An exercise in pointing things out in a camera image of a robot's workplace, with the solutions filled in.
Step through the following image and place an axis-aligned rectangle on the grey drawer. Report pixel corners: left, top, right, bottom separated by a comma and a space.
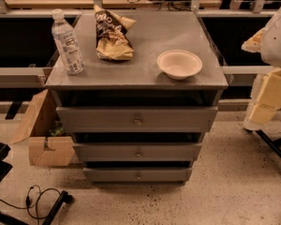
73, 142, 201, 161
56, 107, 217, 133
83, 168, 192, 183

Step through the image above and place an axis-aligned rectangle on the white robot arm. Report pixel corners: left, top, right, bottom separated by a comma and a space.
242, 7, 281, 130

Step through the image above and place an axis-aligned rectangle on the grey top drawer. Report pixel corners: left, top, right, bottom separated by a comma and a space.
56, 107, 217, 133

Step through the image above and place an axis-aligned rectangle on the grey drawer cabinet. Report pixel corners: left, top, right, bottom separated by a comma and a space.
44, 10, 229, 184

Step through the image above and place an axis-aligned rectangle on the grey bottom drawer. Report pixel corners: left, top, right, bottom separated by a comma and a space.
83, 168, 192, 183

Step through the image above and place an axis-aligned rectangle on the white paper bowl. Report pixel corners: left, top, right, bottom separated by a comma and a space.
156, 50, 202, 80

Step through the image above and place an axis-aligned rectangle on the yellow black chip bag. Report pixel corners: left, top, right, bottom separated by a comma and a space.
94, 5, 136, 61

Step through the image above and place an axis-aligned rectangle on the clear plastic water bottle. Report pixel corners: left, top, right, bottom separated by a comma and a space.
52, 9, 84, 75

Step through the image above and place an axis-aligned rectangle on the brown cardboard box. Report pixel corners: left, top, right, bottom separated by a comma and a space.
10, 89, 75, 167

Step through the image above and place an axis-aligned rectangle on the black stand leg right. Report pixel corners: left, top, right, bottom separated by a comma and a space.
256, 130, 281, 158

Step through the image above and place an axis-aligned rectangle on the black cable on floor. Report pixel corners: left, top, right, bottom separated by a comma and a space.
0, 185, 63, 220

